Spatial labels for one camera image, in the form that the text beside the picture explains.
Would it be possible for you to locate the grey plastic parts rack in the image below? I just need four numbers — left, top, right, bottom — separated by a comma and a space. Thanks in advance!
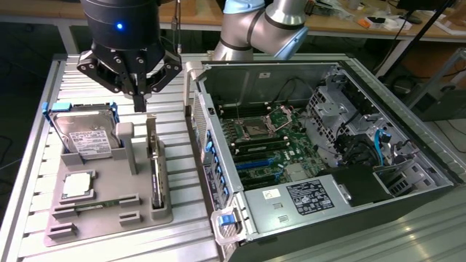
43, 122, 174, 248

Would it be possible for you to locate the green motherboard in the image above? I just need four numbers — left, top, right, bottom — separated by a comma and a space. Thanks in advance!
218, 103, 324, 192

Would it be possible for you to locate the blue data wire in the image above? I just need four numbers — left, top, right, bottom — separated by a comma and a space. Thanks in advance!
373, 127, 393, 167

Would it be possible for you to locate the grey power supply unit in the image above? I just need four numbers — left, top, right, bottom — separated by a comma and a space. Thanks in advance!
243, 174, 353, 237

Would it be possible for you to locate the black stand pole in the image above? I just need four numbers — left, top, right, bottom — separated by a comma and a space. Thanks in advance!
372, 0, 456, 77

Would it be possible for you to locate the silver perforated disk bay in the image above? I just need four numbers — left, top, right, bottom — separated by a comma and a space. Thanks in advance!
307, 86, 365, 142

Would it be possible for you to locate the thin hanging cable with plug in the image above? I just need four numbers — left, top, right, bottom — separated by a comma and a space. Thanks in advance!
171, 0, 183, 55

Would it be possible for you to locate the black expansion slot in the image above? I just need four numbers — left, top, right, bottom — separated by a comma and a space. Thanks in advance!
241, 174, 279, 189

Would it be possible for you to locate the metal socket cover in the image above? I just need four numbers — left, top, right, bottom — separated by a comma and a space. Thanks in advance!
263, 106, 294, 130

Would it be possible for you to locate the Nvidia graphics card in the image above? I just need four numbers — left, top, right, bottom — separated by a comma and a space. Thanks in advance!
146, 113, 170, 211

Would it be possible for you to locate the black open PC case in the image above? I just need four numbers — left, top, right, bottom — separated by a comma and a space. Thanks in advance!
183, 58, 457, 262

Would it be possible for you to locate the black RAM stick with label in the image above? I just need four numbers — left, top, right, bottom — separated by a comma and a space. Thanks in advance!
234, 140, 289, 154

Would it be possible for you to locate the wooden desk with white frame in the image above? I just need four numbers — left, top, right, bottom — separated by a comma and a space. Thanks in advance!
0, 0, 466, 77

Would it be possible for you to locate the black looped wire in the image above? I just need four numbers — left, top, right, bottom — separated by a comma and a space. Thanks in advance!
273, 78, 316, 102

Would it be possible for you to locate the hard disk in blue caddy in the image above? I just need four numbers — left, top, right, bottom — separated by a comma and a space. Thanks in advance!
43, 100, 122, 160

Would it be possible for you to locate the black equipment box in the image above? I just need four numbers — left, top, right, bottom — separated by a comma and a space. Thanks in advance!
413, 84, 466, 122

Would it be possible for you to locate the black monitor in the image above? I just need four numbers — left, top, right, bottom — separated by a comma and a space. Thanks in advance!
396, 0, 456, 10

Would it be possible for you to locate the brown cardboard box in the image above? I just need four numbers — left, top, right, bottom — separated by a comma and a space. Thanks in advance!
159, 0, 199, 16

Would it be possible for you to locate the blue expansion slot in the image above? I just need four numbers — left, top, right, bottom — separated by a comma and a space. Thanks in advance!
235, 159, 273, 170

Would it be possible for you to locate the black wire bundle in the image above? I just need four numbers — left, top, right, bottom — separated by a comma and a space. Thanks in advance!
333, 133, 378, 167

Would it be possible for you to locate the black plastic shroud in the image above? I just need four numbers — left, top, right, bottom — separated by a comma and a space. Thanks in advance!
317, 166, 396, 207

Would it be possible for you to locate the white and orange desk object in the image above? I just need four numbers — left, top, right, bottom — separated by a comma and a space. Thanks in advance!
358, 15, 413, 31

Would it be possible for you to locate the green RAM stick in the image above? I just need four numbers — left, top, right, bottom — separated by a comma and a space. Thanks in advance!
75, 200, 122, 211

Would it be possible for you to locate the CPU socket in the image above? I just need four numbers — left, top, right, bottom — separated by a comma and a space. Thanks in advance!
242, 117, 270, 139

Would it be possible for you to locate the grey slotted disk bay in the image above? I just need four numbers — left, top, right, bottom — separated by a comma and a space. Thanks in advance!
373, 160, 430, 197

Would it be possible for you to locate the silver chipset heatsink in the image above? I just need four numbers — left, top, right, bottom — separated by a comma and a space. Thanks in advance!
285, 164, 307, 181

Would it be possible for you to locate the silver CPU chip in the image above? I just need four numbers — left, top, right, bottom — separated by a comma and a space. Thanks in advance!
62, 173, 93, 199

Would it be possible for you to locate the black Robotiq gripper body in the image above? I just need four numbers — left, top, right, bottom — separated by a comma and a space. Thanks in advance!
81, 0, 167, 74

